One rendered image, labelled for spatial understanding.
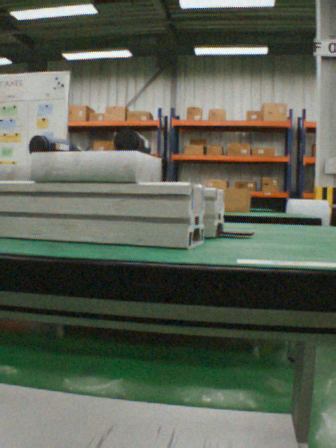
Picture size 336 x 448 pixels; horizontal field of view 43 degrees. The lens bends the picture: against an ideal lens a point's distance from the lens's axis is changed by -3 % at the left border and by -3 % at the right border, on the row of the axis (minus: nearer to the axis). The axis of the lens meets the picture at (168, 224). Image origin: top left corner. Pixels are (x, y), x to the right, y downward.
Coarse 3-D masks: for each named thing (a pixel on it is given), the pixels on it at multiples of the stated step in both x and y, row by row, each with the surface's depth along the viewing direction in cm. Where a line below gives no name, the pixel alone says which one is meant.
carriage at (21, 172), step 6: (0, 168) 85; (6, 168) 85; (12, 168) 84; (18, 168) 84; (24, 168) 83; (30, 168) 83; (0, 174) 85; (6, 174) 85; (12, 174) 84; (18, 174) 84; (24, 174) 83; (30, 174) 83; (0, 180) 85; (6, 180) 85; (12, 180) 84; (18, 180) 84; (24, 180) 83; (30, 180) 83
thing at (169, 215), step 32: (0, 192) 65; (32, 192) 63; (64, 192) 61; (96, 192) 60; (128, 192) 58; (160, 192) 57; (192, 192) 58; (0, 224) 64; (32, 224) 62; (64, 224) 61; (96, 224) 59; (128, 224) 58; (160, 224) 57; (192, 224) 58
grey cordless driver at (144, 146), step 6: (120, 132) 96; (126, 132) 96; (132, 132) 96; (114, 138) 97; (120, 138) 96; (126, 138) 96; (132, 138) 96; (138, 138) 97; (144, 138) 103; (114, 144) 97; (120, 144) 96; (126, 144) 96; (132, 144) 96; (138, 144) 97; (144, 144) 101; (120, 150) 96; (126, 150) 96; (132, 150) 96; (138, 150) 98; (144, 150) 102; (150, 150) 109
